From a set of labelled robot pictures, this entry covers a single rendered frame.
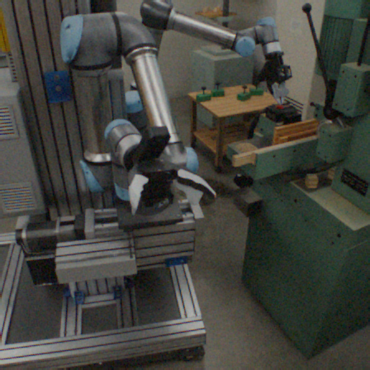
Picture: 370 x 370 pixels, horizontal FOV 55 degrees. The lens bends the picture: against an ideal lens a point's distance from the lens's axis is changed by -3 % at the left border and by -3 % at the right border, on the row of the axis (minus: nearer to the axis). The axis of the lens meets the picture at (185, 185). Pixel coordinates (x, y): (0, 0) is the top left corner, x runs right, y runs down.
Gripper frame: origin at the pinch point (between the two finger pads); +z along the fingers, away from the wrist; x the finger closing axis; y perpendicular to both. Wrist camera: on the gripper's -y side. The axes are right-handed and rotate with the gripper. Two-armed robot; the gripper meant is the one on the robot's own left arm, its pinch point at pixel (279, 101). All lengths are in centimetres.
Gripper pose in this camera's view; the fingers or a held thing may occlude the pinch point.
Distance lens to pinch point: 165.6
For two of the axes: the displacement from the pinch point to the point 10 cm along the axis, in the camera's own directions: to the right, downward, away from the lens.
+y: 3.9, 0.1, -9.2
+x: 9.0, -2.4, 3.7
